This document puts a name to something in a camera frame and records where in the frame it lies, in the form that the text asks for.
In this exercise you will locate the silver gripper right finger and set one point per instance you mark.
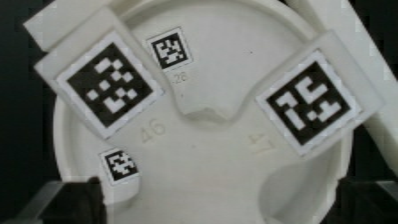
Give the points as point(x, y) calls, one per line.
point(368, 202)

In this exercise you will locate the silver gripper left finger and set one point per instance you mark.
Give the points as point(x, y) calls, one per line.
point(66, 204)

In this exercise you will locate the white round table top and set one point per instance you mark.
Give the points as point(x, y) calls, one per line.
point(237, 40)

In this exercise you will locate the white cross-shaped table base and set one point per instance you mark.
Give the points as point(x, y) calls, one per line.
point(207, 150)

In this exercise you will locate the white cylindrical table leg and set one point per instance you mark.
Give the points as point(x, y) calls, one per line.
point(210, 104)

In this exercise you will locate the white right fence block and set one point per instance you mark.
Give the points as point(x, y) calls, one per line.
point(331, 15)

